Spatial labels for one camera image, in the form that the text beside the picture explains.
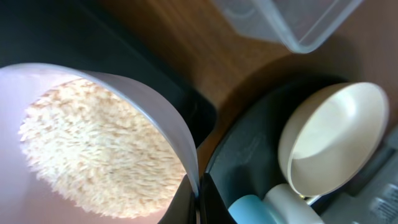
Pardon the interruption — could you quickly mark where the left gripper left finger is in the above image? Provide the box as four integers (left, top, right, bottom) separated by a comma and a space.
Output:
159, 175, 197, 224

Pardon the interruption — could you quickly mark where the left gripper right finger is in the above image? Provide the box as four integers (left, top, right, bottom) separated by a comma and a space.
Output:
198, 173, 236, 224

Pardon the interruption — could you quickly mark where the pile of rice grains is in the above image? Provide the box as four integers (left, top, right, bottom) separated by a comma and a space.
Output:
19, 79, 185, 218

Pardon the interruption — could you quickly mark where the large beige bowl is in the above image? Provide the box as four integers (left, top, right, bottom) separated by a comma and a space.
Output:
278, 82, 389, 197

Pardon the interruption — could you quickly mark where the small pink bowl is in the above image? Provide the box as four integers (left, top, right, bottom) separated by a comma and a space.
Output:
1, 63, 199, 224

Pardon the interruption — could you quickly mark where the grey plastic dishwasher rack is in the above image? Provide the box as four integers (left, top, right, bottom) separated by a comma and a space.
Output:
321, 128, 397, 224

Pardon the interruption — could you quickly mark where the clear plastic waste bin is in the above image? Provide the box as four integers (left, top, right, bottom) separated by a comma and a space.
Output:
213, 0, 363, 54

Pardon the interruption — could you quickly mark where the light blue plastic cup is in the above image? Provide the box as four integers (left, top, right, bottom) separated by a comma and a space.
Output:
228, 195, 276, 224

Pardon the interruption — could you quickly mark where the round black serving tray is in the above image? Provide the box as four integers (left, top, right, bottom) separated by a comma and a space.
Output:
205, 76, 345, 208

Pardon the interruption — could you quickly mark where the white plastic cup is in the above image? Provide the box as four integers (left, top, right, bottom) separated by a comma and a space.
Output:
263, 184, 325, 224

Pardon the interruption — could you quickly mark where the black rectangular tray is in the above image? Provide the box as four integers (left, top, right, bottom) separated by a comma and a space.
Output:
1, 0, 216, 146

